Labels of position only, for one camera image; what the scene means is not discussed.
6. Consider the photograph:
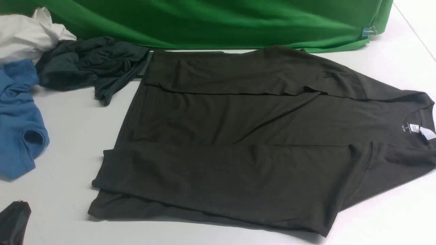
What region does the black fabric item corner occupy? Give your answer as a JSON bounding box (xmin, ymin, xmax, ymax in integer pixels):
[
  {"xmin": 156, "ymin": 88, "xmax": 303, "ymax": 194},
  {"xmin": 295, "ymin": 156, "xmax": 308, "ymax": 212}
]
[{"xmin": 0, "ymin": 200, "xmax": 31, "ymax": 245}]

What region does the dark teal crumpled garment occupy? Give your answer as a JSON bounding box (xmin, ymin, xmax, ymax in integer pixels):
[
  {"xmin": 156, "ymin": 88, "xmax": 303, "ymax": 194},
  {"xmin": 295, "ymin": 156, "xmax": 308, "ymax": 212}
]
[{"xmin": 36, "ymin": 37, "xmax": 150, "ymax": 106}]

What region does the white crumpled garment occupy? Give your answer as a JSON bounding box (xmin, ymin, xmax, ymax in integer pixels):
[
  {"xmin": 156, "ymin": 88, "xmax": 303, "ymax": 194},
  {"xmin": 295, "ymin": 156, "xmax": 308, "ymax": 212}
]
[{"xmin": 0, "ymin": 7, "xmax": 77, "ymax": 64}]

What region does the gray long-sleeved shirt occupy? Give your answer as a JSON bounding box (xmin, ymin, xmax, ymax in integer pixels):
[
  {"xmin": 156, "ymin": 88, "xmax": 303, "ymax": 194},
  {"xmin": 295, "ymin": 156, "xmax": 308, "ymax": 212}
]
[{"xmin": 88, "ymin": 46, "xmax": 435, "ymax": 237}]

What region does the green backdrop cloth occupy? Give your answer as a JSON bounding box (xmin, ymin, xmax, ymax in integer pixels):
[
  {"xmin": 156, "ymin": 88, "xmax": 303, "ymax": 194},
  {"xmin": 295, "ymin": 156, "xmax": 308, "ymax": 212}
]
[{"xmin": 1, "ymin": 0, "xmax": 393, "ymax": 53}]

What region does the blue t-shirt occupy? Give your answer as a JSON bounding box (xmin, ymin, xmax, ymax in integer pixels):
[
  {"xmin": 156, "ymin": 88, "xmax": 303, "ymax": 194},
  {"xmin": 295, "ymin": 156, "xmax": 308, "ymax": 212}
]
[{"xmin": 0, "ymin": 59, "xmax": 49, "ymax": 180}]

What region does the blue binder clip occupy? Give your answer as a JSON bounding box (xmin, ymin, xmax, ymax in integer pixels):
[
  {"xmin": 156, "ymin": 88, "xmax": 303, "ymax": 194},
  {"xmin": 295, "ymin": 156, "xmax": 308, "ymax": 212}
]
[{"xmin": 361, "ymin": 26, "xmax": 377, "ymax": 39}]

